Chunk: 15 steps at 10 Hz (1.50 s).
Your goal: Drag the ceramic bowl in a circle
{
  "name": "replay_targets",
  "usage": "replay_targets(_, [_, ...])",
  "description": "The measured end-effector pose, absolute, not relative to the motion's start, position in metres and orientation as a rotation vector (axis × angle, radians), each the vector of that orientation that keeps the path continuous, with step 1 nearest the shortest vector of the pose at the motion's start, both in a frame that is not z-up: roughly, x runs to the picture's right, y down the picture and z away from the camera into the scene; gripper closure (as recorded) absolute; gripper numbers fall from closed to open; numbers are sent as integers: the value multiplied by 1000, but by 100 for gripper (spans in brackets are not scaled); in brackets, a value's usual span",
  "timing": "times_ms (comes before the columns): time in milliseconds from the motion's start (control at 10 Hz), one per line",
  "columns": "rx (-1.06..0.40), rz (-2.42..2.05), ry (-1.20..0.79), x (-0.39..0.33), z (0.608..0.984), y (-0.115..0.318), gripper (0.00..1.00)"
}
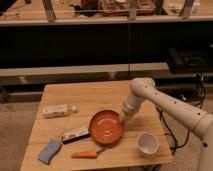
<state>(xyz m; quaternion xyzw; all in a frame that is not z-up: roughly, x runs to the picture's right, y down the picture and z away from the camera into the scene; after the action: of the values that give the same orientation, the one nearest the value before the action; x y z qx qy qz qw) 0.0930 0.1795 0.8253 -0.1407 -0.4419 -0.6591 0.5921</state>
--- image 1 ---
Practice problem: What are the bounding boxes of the wooden table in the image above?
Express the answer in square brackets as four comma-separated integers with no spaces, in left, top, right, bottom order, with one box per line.
[21,81,173,171]

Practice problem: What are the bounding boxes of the white ceramic cup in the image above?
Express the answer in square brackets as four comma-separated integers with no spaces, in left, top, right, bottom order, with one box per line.
[137,131,160,157]

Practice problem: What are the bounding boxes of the black cables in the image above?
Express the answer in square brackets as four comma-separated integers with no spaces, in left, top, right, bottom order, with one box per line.
[155,74,208,156]

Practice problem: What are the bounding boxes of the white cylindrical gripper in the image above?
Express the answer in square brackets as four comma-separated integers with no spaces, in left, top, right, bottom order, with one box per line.
[119,95,143,123]

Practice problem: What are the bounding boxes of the black equipment box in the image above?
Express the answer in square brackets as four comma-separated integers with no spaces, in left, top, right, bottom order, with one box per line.
[167,47,213,74]

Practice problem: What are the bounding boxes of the blue sponge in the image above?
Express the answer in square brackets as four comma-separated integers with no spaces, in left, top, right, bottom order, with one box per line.
[37,140,61,165]

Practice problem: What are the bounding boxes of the clear plastic bottle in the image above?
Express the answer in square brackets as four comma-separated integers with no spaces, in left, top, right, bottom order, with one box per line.
[42,104,78,118]

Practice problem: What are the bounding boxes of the orange toy carrot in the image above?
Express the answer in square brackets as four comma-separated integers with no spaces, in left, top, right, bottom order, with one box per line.
[71,149,103,159]

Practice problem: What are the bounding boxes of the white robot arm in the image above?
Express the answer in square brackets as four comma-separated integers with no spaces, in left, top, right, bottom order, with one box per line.
[120,78,213,171]

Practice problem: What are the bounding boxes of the small rectangular box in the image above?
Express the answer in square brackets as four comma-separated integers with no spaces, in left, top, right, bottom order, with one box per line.
[61,127,89,144]

